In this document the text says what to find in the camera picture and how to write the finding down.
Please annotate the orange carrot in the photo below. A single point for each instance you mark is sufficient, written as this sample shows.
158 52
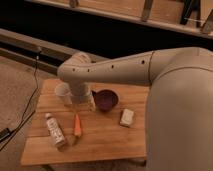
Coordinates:
77 126

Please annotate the dark purple bowl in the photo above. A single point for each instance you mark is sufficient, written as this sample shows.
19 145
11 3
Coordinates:
105 100

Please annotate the translucent white ceramic cup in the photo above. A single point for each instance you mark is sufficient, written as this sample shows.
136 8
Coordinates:
62 91

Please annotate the white labelled bottle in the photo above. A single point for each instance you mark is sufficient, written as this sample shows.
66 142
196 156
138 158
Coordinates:
55 131

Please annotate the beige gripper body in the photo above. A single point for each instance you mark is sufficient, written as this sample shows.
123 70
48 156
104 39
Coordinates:
81 97

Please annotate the white rectangular sponge block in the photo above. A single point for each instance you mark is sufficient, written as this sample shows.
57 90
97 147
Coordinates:
127 117

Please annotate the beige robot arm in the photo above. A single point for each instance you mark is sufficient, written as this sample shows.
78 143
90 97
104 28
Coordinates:
179 107

